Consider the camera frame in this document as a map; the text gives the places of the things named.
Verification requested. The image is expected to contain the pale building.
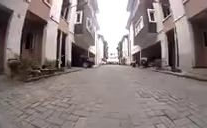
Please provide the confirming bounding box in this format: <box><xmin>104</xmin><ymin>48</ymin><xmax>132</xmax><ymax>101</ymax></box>
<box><xmin>106</xmin><ymin>51</ymin><xmax>120</xmax><ymax>65</ymax></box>

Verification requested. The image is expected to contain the dark car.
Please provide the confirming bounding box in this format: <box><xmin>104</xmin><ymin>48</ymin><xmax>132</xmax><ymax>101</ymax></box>
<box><xmin>79</xmin><ymin>55</ymin><xmax>96</xmax><ymax>69</ymax></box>

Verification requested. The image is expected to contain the grey brick paved road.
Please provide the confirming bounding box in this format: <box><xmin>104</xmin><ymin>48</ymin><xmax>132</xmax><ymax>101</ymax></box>
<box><xmin>0</xmin><ymin>64</ymin><xmax>207</xmax><ymax>128</ymax></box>

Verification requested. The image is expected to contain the concrete kerb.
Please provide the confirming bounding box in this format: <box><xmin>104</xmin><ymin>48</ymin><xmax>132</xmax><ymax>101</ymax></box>
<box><xmin>24</xmin><ymin>66</ymin><xmax>85</xmax><ymax>83</ymax></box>
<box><xmin>150</xmin><ymin>67</ymin><xmax>207</xmax><ymax>83</ymax></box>

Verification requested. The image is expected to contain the row of townhouses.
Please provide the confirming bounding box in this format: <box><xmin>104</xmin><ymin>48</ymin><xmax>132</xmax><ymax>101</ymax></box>
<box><xmin>116</xmin><ymin>0</ymin><xmax>207</xmax><ymax>71</ymax></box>
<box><xmin>0</xmin><ymin>0</ymin><xmax>109</xmax><ymax>76</ymax></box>

